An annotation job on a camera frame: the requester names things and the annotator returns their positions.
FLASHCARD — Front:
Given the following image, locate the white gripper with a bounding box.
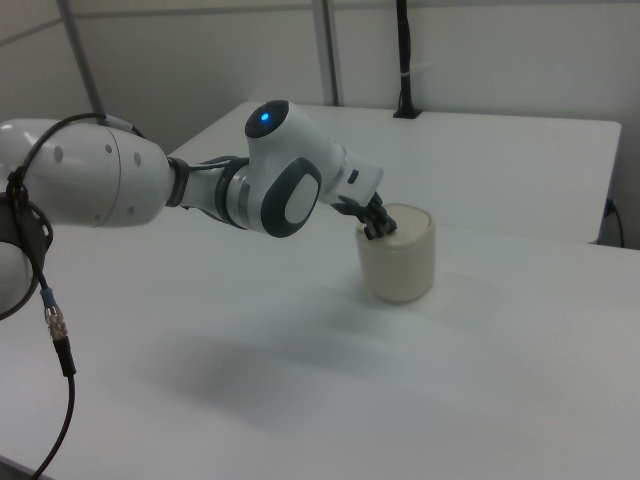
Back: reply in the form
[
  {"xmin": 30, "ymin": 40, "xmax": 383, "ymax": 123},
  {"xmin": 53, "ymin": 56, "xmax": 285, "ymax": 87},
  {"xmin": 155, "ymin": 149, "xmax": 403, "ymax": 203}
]
[{"xmin": 319, "ymin": 148, "xmax": 400, "ymax": 241}]

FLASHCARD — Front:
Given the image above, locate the beige round bin lid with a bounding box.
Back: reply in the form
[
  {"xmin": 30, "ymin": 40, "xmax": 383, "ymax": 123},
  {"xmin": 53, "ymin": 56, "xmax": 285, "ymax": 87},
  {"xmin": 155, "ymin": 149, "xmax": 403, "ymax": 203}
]
[{"xmin": 357, "ymin": 202, "xmax": 433, "ymax": 254}]

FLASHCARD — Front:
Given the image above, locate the beige round trash bin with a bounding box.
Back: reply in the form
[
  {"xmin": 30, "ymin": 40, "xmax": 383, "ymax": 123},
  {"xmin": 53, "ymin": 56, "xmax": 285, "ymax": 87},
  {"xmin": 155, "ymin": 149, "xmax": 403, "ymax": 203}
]
[{"xmin": 355, "ymin": 202, "xmax": 437, "ymax": 304}]

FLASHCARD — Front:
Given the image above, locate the black camera stand pole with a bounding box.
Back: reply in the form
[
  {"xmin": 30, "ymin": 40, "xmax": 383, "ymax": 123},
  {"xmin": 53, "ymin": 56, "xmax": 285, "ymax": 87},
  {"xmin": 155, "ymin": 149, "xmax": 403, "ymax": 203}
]
[{"xmin": 392, "ymin": 0, "xmax": 424, "ymax": 120}]

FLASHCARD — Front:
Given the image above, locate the grey metal partition post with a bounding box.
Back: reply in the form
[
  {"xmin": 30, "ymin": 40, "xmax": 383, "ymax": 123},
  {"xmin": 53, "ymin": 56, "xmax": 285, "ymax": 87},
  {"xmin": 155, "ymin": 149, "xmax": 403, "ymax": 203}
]
[
  {"xmin": 55, "ymin": 0, "xmax": 107, "ymax": 117},
  {"xmin": 313, "ymin": 0, "xmax": 344, "ymax": 107}
]

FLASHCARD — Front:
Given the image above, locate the thin black cable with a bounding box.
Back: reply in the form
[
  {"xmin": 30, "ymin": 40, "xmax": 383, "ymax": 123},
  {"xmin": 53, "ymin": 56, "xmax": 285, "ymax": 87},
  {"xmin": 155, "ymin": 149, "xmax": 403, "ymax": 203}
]
[{"xmin": 605, "ymin": 198, "xmax": 627, "ymax": 248}]

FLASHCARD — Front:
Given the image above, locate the black cable with silver connector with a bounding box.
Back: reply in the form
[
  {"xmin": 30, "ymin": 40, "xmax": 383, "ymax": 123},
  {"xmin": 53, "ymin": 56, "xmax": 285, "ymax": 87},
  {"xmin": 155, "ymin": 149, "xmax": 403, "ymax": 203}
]
[{"xmin": 0, "ymin": 112, "xmax": 147, "ymax": 480}]

